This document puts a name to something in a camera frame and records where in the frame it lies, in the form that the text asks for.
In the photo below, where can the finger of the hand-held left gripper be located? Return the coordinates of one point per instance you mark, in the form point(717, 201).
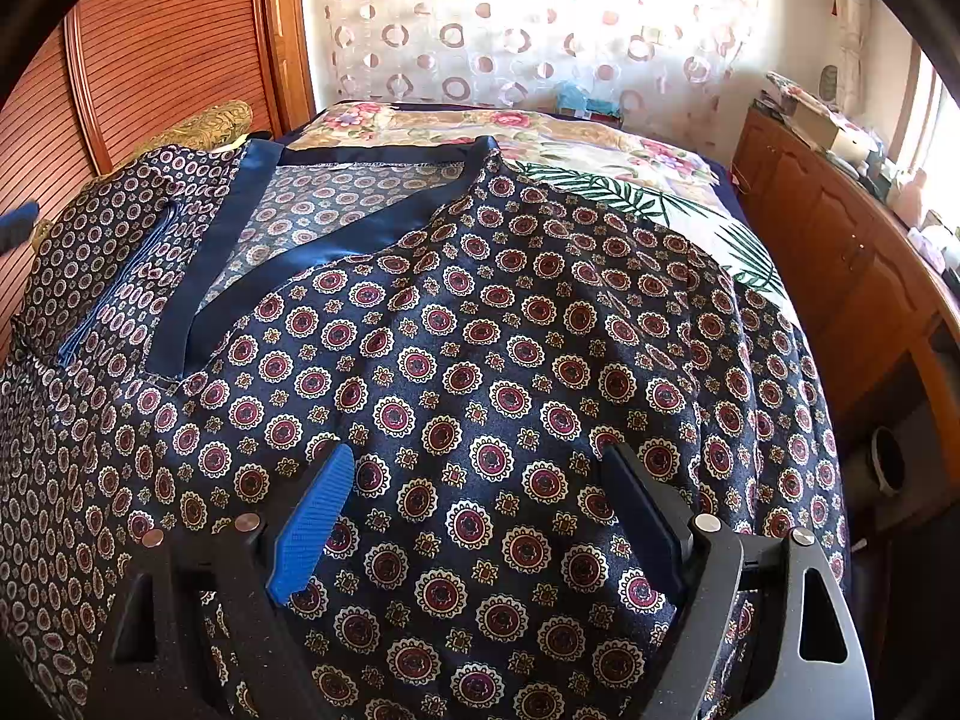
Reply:
point(15, 225)

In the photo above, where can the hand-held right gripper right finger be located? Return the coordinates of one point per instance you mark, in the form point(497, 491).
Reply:
point(645, 510)

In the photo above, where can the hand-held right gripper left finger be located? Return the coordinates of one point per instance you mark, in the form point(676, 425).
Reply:
point(315, 517)

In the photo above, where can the navy medallion print garment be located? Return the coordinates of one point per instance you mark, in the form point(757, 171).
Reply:
point(465, 360)

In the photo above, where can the wooden headboard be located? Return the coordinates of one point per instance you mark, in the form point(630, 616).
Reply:
point(150, 52)

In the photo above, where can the yellow patterned cloth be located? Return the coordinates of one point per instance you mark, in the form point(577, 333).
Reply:
point(217, 120)

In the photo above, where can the black round container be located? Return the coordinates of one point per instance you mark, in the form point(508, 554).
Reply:
point(889, 461)

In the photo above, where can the leaf print bed sheet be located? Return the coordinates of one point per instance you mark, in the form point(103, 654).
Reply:
point(675, 217)

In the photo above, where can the long wooden cabinet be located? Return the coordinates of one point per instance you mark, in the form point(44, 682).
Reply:
point(825, 225)

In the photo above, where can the blue bag on box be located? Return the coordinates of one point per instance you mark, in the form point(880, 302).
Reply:
point(581, 101)

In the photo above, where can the floral quilt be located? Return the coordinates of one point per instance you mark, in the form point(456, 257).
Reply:
point(465, 124)

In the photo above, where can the cardboard box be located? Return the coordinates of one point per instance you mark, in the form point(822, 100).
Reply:
point(821, 124)

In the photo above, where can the window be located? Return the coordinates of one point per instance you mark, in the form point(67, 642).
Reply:
point(930, 120)

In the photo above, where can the circle pattern sheer curtain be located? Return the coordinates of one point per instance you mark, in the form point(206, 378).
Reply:
point(525, 22)

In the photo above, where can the white window curtain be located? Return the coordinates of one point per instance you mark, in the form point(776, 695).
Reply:
point(851, 22)

